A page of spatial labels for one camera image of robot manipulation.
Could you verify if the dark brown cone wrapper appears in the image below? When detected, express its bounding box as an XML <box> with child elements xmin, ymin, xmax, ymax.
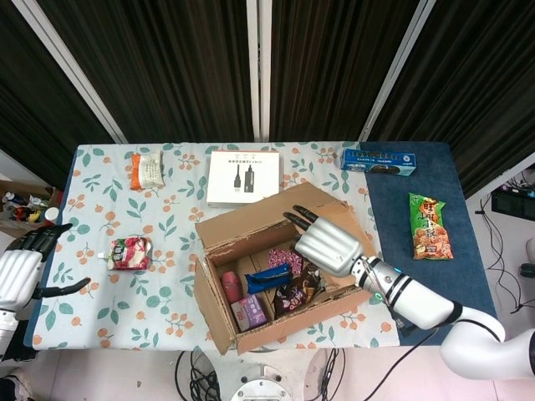
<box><xmin>292</xmin><ymin>263</ymin><xmax>326</xmax><ymax>302</ymax></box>

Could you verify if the blue snack bar wrapper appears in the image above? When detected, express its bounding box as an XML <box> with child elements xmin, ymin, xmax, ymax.
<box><xmin>243</xmin><ymin>263</ymin><xmax>292</xmax><ymax>296</ymax></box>

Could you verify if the white cable product box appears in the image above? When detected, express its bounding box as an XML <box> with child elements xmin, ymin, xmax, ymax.
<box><xmin>206</xmin><ymin>150</ymin><xmax>283</xmax><ymax>209</ymax></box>

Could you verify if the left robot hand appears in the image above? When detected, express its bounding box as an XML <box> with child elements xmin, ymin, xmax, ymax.
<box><xmin>0</xmin><ymin>222</ymin><xmax>93</xmax><ymax>319</ymax></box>

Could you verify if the blue cookie box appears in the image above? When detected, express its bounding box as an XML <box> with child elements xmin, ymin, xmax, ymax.
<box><xmin>339</xmin><ymin>148</ymin><xmax>418</xmax><ymax>178</ymax></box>

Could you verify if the red pink drink pouch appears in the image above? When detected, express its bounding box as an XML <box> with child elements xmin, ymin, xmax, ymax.
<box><xmin>97</xmin><ymin>235</ymin><xmax>154</xmax><ymax>272</ymax></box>

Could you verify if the orange white snack packet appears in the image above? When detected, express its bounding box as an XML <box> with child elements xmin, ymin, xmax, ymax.
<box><xmin>128</xmin><ymin>150</ymin><xmax>166</xmax><ymax>192</ymax></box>

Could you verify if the dark blue table mat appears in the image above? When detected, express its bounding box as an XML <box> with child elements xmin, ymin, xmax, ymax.
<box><xmin>24</xmin><ymin>140</ymin><xmax>505</xmax><ymax>348</ymax></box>

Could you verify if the brown purple snack bag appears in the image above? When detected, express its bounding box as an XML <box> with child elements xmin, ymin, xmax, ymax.
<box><xmin>272</xmin><ymin>285</ymin><xmax>319</xmax><ymax>317</ymax></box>

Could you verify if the white partition frame post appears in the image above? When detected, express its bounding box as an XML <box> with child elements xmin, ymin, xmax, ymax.
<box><xmin>358</xmin><ymin>0</ymin><xmax>446</xmax><ymax>144</ymax></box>
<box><xmin>245</xmin><ymin>0</ymin><xmax>273</xmax><ymax>144</ymax></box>
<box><xmin>11</xmin><ymin>0</ymin><xmax>129</xmax><ymax>145</ymax></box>

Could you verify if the brown cardboard shipping box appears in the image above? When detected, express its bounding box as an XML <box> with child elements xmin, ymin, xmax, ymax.
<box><xmin>192</xmin><ymin>180</ymin><xmax>382</xmax><ymax>357</ymax></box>

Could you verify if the grey round robot base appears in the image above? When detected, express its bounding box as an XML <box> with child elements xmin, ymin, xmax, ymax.
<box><xmin>230</xmin><ymin>363</ymin><xmax>294</xmax><ymax>401</ymax></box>

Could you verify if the floral leaf print tablecloth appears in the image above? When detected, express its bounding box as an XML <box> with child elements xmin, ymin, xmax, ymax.
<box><xmin>31</xmin><ymin>141</ymin><xmax>403</xmax><ymax>351</ymax></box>

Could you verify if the purple pink small box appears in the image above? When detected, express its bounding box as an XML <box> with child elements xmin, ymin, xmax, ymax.
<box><xmin>230</xmin><ymin>293</ymin><xmax>269</xmax><ymax>333</ymax></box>

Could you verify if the black cable bundle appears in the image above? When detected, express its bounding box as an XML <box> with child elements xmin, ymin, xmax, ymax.
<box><xmin>174</xmin><ymin>348</ymin><xmax>223</xmax><ymax>401</ymax></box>

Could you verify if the green snack bag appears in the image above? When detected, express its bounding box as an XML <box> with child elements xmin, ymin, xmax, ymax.
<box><xmin>407</xmin><ymin>191</ymin><xmax>455</xmax><ymax>261</ymax></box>

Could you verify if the pink drink can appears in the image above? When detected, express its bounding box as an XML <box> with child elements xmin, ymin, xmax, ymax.
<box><xmin>221</xmin><ymin>271</ymin><xmax>244</xmax><ymax>303</ymax></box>

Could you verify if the dark pleated curtain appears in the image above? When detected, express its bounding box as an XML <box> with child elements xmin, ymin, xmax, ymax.
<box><xmin>0</xmin><ymin>0</ymin><xmax>535</xmax><ymax>197</ymax></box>

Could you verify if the pink patterned snack packet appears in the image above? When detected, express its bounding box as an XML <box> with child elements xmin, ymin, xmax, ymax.
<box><xmin>267</xmin><ymin>247</ymin><xmax>307</xmax><ymax>277</ymax></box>

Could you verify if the black electronic device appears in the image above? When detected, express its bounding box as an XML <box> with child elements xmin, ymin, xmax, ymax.
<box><xmin>490</xmin><ymin>182</ymin><xmax>535</xmax><ymax>223</ymax></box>

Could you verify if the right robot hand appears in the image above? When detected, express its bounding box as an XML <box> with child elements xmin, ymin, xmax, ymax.
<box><xmin>282</xmin><ymin>204</ymin><xmax>365</xmax><ymax>278</ymax></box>

